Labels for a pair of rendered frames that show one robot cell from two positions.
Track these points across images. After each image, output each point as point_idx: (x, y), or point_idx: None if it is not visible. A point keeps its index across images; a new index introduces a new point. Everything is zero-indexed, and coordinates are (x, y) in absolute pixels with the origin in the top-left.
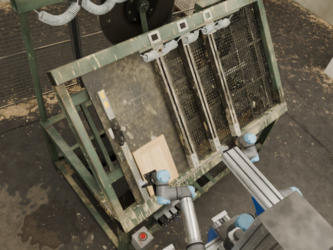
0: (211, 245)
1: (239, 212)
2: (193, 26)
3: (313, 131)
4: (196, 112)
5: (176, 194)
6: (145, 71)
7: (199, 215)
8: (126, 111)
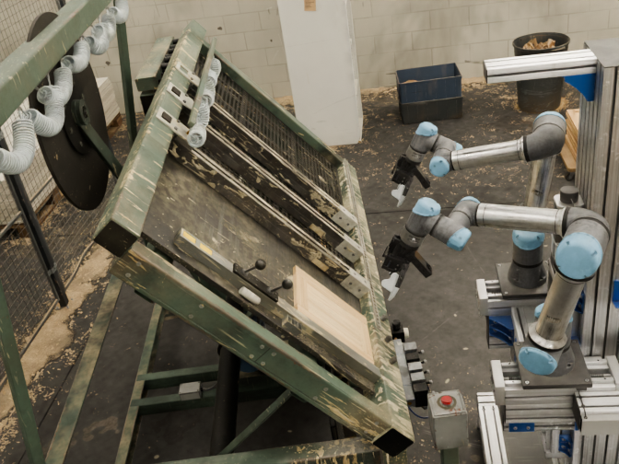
0: (520, 325)
1: (444, 354)
2: (184, 89)
3: (383, 206)
4: (290, 217)
5: (464, 214)
6: (191, 183)
7: (412, 410)
8: (230, 255)
